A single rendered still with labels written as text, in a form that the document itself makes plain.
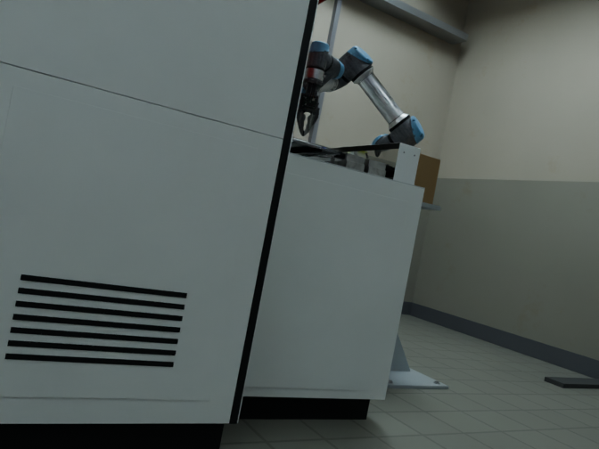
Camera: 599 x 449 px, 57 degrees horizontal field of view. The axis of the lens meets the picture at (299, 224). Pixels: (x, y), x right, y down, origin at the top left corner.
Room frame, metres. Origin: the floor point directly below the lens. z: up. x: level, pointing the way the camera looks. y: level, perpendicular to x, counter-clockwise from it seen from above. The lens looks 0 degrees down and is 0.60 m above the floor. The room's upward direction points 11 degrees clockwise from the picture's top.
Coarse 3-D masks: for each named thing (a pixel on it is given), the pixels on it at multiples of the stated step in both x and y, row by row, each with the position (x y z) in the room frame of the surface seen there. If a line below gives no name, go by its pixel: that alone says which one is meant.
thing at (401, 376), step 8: (424, 208) 2.54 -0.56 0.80; (432, 208) 2.47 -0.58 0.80; (400, 344) 2.64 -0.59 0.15; (400, 352) 2.65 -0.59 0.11; (392, 360) 2.63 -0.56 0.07; (400, 360) 2.65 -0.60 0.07; (392, 368) 2.63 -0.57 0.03; (400, 368) 2.66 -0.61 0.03; (408, 368) 2.68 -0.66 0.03; (392, 376) 2.52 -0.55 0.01; (400, 376) 2.55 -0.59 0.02; (408, 376) 2.58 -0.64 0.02; (416, 376) 2.61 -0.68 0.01; (424, 376) 2.64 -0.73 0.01; (392, 384) 2.37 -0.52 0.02; (400, 384) 2.40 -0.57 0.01; (408, 384) 2.43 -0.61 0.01; (416, 384) 2.46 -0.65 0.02; (424, 384) 2.48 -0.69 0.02; (432, 384) 2.51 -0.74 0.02; (440, 384) 2.54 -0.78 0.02
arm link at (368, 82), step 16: (352, 48) 2.52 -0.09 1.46; (352, 64) 2.51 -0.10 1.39; (368, 64) 2.52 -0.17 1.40; (352, 80) 2.56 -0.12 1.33; (368, 80) 2.53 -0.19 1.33; (368, 96) 2.57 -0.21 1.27; (384, 96) 2.53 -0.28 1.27; (384, 112) 2.55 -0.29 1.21; (400, 112) 2.54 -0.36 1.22; (400, 128) 2.53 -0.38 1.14; (416, 128) 2.51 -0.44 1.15
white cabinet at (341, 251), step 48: (288, 192) 1.64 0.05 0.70; (336, 192) 1.72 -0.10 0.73; (384, 192) 1.81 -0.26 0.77; (288, 240) 1.65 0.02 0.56; (336, 240) 1.73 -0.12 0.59; (384, 240) 1.82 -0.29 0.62; (288, 288) 1.67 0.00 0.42; (336, 288) 1.75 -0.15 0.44; (384, 288) 1.84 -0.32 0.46; (288, 336) 1.68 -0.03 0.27; (336, 336) 1.76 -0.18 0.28; (384, 336) 1.86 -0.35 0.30; (288, 384) 1.70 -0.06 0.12; (336, 384) 1.78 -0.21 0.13; (384, 384) 1.88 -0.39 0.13
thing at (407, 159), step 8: (400, 144) 1.89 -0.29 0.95; (400, 152) 1.90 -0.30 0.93; (408, 152) 1.91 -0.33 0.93; (416, 152) 1.93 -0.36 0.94; (400, 160) 1.90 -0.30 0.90; (408, 160) 1.91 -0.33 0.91; (416, 160) 1.93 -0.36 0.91; (400, 168) 1.90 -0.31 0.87; (408, 168) 1.92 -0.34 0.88; (416, 168) 1.93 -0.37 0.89; (400, 176) 1.90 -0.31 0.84; (408, 176) 1.92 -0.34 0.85
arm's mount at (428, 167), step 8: (424, 160) 2.47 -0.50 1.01; (432, 160) 2.50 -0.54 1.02; (424, 168) 2.48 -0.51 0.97; (432, 168) 2.50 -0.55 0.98; (416, 176) 2.46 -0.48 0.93; (424, 176) 2.48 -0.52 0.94; (432, 176) 2.51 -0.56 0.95; (416, 184) 2.46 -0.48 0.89; (424, 184) 2.49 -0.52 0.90; (432, 184) 2.51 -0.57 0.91; (424, 192) 2.49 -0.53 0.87; (432, 192) 2.51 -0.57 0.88; (424, 200) 2.49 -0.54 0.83; (432, 200) 2.52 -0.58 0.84
